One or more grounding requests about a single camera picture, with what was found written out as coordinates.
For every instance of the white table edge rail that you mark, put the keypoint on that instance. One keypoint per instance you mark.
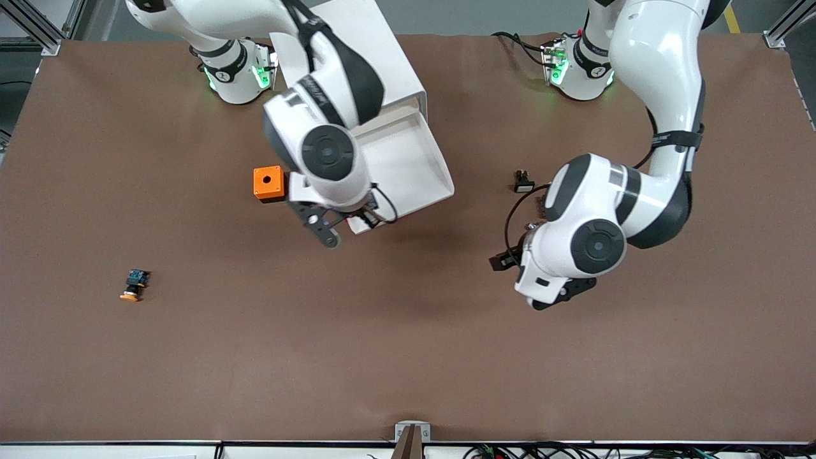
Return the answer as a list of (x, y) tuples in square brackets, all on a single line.
[(95, 452)]

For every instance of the brown post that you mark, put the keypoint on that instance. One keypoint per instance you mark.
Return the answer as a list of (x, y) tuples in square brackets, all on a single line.
[(408, 447)]

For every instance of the yellow mushroom push button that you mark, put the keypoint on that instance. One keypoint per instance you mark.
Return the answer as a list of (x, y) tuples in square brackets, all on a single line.
[(132, 294)]

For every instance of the small black white-faced switch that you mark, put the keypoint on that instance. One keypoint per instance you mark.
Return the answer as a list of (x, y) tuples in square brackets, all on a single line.
[(524, 186)]

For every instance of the grey metal bracket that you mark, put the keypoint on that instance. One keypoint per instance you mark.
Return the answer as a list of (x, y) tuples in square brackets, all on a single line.
[(401, 428)]

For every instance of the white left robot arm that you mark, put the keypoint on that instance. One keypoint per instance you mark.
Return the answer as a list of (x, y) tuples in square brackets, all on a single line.
[(656, 57)]

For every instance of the aluminium frame profile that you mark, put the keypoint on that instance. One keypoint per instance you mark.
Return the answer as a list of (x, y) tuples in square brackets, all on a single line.
[(48, 43), (781, 29)]

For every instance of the orange box with hole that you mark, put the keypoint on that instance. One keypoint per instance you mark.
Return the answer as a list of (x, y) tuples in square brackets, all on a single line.
[(262, 190)]

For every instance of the white plastic drawer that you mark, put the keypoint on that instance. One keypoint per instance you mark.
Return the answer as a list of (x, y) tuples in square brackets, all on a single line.
[(401, 166)]

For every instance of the white drawer cabinet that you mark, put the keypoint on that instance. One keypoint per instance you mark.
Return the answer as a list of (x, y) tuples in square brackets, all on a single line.
[(389, 57)]

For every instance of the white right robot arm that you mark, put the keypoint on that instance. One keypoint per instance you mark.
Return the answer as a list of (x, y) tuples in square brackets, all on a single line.
[(191, 19)]

